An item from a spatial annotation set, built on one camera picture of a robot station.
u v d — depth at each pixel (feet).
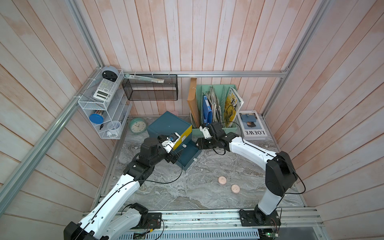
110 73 2.67
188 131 2.80
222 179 2.82
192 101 2.77
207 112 3.08
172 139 1.98
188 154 3.02
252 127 3.53
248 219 2.40
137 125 3.40
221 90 3.51
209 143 2.46
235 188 2.69
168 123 2.89
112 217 1.41
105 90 2.55
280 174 1.52
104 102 2.27
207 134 2.56
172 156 2.09
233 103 3.31
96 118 2.50
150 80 2.96
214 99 3.34
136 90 3.48
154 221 2.39
